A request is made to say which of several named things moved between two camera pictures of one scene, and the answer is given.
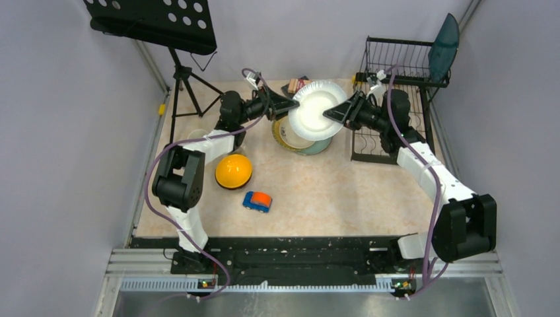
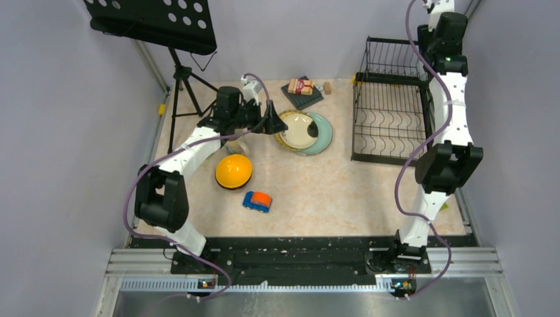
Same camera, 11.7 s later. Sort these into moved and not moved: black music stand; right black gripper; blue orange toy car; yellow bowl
Moved: right black gripper
Not moved: blue orange toy car; black music stand; yellow bowl
